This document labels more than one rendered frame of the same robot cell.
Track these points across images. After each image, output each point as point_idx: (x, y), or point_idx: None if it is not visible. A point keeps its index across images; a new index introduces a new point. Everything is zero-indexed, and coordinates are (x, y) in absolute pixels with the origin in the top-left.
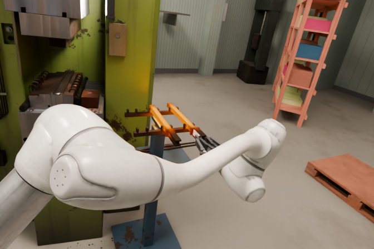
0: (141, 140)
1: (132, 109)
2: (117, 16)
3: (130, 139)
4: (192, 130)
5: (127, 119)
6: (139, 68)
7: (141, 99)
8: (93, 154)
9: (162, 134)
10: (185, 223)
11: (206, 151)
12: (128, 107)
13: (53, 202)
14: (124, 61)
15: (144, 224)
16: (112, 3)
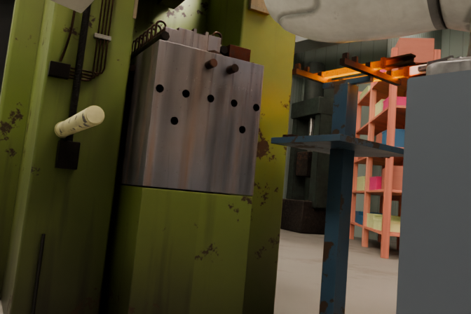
0: (280, 159)
1: (271, 100)
2: None
3: (266, 153)
4: (408, 68)
5: (263, 115)
6: (282, 36)
7: (283, 85)
8: None
9: (371, 73)
10: None
11: (458, 57)
12: (266, 95)
13: (174, 232)
14: (265, 23)
15: (329, 286)
16: None
